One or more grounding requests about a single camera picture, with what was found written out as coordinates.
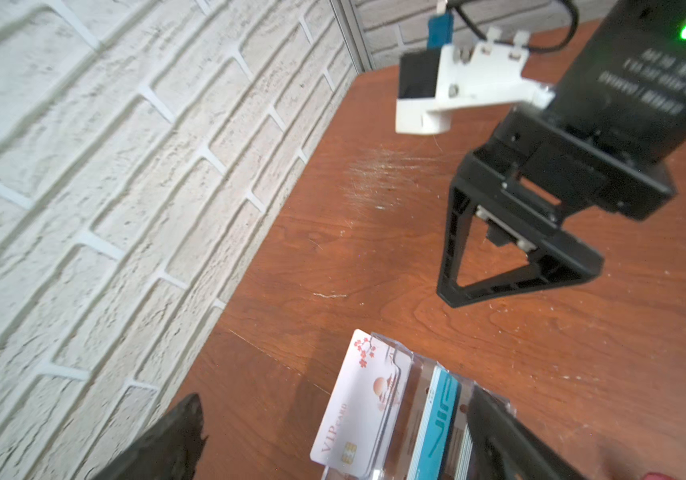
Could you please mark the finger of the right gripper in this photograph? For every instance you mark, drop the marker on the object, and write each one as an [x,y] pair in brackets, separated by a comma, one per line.
[505,252]

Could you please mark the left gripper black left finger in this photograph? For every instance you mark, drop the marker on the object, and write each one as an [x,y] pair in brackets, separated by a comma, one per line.
[169,449]

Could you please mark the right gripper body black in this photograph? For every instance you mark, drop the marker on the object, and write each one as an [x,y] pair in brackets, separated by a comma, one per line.
[618,111]

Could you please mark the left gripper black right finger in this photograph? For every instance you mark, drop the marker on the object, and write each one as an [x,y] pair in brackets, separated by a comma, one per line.
[503,448]

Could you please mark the clear acrylic card organizer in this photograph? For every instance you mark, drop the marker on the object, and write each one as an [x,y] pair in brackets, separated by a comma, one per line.
[406,428]

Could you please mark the white blossom VIP card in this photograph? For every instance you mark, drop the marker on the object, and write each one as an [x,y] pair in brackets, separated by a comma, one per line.
[360,417]

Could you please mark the red leather card holder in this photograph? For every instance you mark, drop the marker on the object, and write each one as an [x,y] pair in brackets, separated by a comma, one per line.
[656,476]

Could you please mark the black VIP card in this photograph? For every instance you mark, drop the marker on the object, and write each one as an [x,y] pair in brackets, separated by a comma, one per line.
[464,460]

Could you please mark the teal VIP card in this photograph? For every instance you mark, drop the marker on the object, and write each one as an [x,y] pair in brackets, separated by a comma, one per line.
[435,426]

